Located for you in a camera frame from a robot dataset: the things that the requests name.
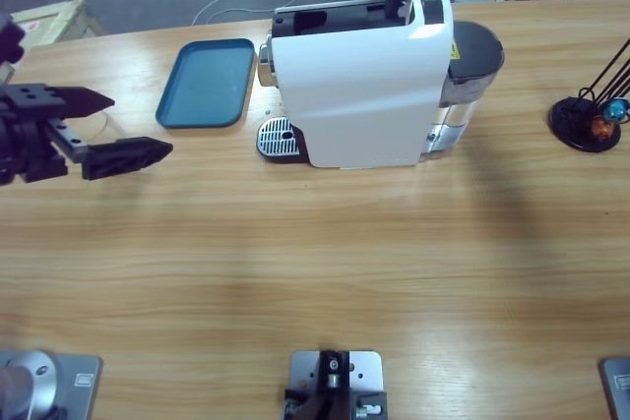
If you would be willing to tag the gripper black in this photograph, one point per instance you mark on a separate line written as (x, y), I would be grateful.
(29, 144)

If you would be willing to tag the clear drinking glass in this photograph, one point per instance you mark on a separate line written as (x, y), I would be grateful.
(106, 126)

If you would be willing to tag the white capsule coffee machine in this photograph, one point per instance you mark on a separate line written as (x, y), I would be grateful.
(354, 95)

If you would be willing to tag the orange coffee capsule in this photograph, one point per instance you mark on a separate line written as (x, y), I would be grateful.
(602, 127)

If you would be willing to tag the blue coffee capsule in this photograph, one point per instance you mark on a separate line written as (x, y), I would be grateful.
(615, 110)

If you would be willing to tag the blue plastic tray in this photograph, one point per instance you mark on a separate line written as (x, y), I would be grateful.
(207, 85)

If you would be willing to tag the wooden crate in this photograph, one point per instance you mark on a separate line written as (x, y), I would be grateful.
(54, 21)

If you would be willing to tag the clear water tank dark lid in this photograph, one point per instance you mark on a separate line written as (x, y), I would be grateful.
(472, 46)

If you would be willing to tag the black capsule holder with rods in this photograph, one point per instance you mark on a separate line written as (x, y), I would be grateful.
(571, 122)

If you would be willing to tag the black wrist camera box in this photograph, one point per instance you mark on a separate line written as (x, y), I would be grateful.
(10, 39)

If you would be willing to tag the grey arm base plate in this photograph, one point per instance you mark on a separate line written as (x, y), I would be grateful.
(74, 385)
(617, 390)

